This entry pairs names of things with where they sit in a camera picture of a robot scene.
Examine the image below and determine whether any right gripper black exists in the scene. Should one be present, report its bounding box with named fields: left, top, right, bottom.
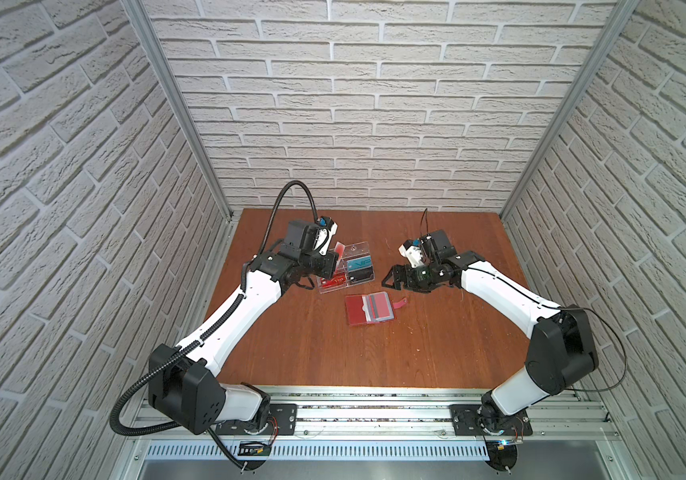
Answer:
left=382, top=263, right=441, bottom=292

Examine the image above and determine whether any white pink circle card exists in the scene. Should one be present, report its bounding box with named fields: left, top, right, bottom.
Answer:
left=334, top=242, right=346, bottom=259

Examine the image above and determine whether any clear acrylic card organizer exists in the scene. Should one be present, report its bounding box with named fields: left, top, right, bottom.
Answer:
left=317, top=241, right=374, bottom=294

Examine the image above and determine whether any red leather card holder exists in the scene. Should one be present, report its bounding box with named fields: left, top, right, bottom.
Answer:
left=344, top=292, right=408, bottom=326

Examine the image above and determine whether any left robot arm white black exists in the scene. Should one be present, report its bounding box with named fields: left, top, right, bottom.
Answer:
left=148, top=216, right=339, bottom=434

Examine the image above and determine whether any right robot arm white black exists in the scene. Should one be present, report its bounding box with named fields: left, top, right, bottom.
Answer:
left=382, top=230, right=598, bottom=433

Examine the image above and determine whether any red card in organizer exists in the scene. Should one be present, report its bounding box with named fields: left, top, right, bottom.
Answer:
left=319, top=273, right=348, bottom=292

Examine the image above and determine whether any teal VIP card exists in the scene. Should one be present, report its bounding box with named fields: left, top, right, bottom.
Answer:
left=346, top=255, right=372, bottom=272

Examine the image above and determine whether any black VIP card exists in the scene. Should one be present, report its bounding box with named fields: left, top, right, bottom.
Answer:
left=347, top=268, right=374, bottom=285

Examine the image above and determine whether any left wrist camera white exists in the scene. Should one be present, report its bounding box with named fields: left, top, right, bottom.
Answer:
left=314, top=216, right=337, bottom=256

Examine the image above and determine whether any thin black cable right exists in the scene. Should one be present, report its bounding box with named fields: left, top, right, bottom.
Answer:
left=418, top=208, right=629, bottom=394

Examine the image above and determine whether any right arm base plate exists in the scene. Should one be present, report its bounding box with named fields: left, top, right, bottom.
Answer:
left=449, top=404, right=533, bottom=438

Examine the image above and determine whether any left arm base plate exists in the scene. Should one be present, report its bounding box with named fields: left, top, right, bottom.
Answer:
left=215, top=403, right=298, bottom=437

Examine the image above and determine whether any aluminium rail frame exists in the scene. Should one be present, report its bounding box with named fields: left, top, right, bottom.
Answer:
left=103, top=386, right=639, bottom=479

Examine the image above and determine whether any black corrugated cable left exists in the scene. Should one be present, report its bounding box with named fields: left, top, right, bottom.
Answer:
left=108, top=179, right=320, bottom=472

